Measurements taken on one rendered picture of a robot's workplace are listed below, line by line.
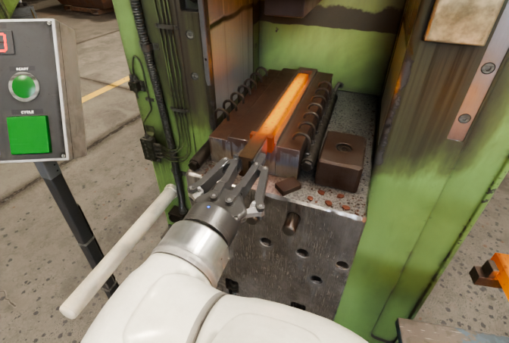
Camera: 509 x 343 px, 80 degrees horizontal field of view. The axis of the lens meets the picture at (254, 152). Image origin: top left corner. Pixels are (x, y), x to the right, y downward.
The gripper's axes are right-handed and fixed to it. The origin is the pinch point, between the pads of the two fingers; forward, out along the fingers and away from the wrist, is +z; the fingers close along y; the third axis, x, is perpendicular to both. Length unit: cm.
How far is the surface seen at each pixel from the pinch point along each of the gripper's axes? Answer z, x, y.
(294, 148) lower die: 5.8, -1.1, 6.3
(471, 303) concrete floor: 53, -101, 82
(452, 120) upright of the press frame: 19.2, 3.1, 34.3
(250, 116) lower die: 15.0, -1.6, -6.5
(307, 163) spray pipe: 5.4, -4.0, 9.4
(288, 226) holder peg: -4.8, -11.8, 8.7
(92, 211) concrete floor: 38, -101, -116
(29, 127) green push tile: -9.9, 2.3, -43.7
